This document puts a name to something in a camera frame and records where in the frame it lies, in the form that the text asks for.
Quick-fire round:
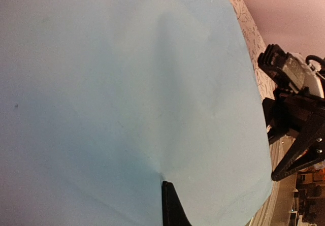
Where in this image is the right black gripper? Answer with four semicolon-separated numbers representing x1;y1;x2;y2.
263;90;324;181

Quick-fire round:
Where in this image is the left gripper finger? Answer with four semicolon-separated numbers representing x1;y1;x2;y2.
161;181;191;226

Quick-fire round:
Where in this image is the blue wrapping paper sheet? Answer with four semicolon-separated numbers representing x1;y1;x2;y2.
1;0;272;225

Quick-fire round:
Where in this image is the floral patterned table mat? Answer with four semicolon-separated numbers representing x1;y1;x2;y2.
220;0;285;226

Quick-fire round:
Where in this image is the front aluminium rail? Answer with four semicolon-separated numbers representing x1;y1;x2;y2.
248;136;297;225

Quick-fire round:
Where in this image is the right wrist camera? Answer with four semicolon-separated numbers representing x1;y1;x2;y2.
257;44;324;99

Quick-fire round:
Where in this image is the right black cable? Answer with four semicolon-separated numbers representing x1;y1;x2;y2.
306;55;325;72

